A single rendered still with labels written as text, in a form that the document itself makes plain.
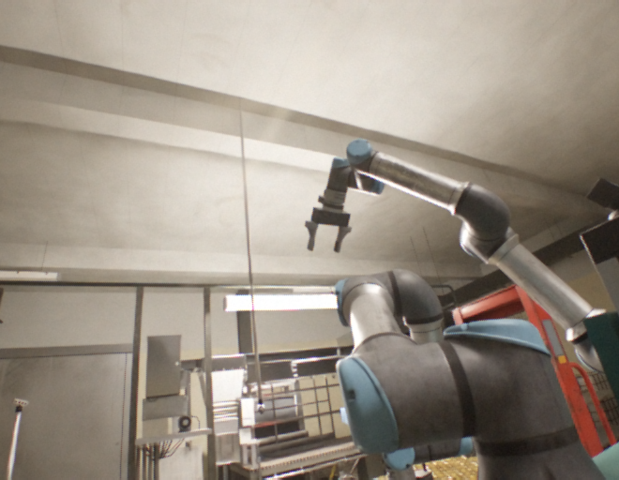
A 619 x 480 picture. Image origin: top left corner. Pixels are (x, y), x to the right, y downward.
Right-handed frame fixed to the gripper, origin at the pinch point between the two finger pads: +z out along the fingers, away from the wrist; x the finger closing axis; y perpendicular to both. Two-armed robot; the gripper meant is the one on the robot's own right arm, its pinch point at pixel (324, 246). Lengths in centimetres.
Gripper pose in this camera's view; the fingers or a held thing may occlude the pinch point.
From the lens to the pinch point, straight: 122.4
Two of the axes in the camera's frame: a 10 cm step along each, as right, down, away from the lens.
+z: -2.1, 9.4, 2.5
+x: 8.8, 0.7, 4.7
